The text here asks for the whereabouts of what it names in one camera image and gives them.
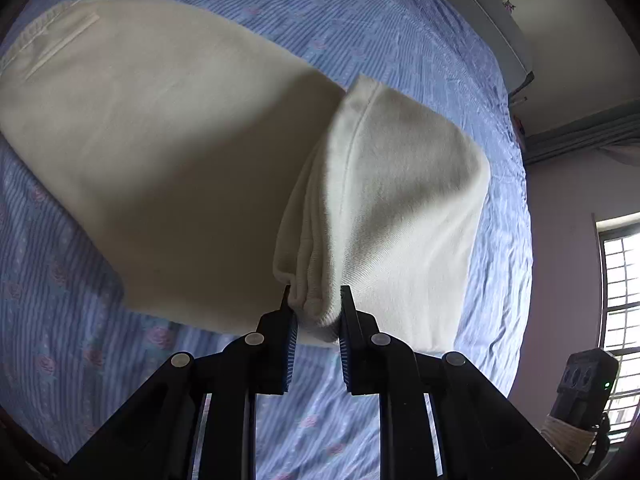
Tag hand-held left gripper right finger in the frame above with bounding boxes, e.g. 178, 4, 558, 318
339, 285, 583, 480

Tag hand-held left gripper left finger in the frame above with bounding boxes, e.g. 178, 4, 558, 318
65, 285, 300, 480

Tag beige pants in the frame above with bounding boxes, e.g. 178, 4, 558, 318
0, 0, 492, 353

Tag barred window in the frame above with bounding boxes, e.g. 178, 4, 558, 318
592, 212, 640, 446

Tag grey-green curtain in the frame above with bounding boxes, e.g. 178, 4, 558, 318
522, 112, 640, 166

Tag blue striped bed cover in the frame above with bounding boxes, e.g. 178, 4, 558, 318
0, 0, 533, 480

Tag grey padded headboard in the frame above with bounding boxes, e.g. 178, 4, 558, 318
425, 0, 536, 98

